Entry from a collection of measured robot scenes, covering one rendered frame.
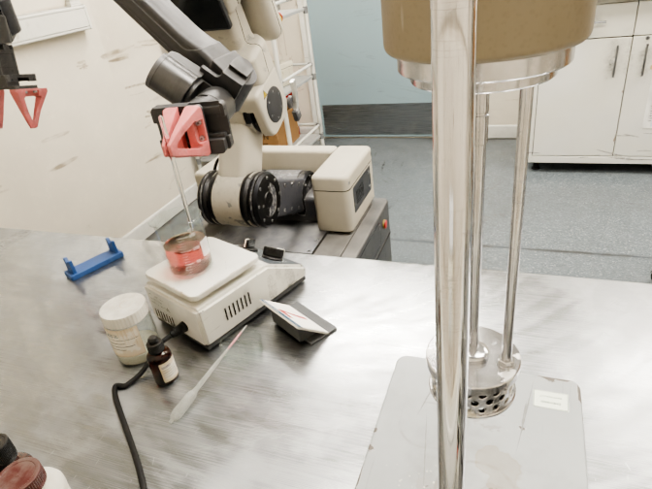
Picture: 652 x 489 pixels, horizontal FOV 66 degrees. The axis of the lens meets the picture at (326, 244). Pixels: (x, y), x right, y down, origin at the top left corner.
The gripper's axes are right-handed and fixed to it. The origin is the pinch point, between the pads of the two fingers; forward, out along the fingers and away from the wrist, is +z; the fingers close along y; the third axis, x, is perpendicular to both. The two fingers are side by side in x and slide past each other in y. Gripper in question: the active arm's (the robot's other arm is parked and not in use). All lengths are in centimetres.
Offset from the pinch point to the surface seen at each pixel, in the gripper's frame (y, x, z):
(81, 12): -106, -7, -165
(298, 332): 14.0, 23.5, 6.8
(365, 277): 21.8, 25.6, -8.3
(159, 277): -5.2, 17.0, 2.7
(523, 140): 34.9, -8.8, 28.7
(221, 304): 3.9, 19.9, 5.4
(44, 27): -111, -5, -144
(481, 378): 33.2, 8.0, 30.0
